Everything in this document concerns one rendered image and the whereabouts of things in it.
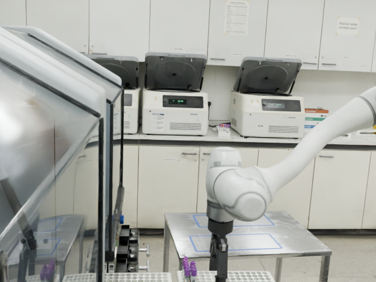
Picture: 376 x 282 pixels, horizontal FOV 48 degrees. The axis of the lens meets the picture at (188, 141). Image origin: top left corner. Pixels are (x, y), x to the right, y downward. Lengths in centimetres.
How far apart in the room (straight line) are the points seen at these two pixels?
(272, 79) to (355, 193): 127
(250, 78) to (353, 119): 270
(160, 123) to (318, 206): 160
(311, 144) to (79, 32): 287
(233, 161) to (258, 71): 275
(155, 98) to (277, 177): 252
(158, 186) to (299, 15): 195
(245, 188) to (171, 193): 264
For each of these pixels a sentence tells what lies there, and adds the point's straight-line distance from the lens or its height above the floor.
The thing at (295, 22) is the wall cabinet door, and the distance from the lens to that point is 398.
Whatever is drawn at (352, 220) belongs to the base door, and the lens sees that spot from 417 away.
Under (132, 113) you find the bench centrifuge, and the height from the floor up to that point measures 108.
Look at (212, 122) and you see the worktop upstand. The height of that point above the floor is 94.
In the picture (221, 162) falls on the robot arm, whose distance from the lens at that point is 116.
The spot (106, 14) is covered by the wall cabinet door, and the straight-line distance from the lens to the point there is 377.
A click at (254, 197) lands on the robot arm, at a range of 100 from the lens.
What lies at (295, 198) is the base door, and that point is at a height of 37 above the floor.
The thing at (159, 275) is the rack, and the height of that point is 86.
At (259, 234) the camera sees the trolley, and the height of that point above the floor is 82.
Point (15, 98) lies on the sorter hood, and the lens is 63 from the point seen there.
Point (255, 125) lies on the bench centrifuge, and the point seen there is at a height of 101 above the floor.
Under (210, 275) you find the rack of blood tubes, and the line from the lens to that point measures 136.
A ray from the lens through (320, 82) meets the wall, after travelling 444.
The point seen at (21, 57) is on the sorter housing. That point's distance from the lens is 87.
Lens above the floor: 151
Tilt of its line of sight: 11 degrees down
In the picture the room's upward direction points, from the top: 3 degrees clockwise
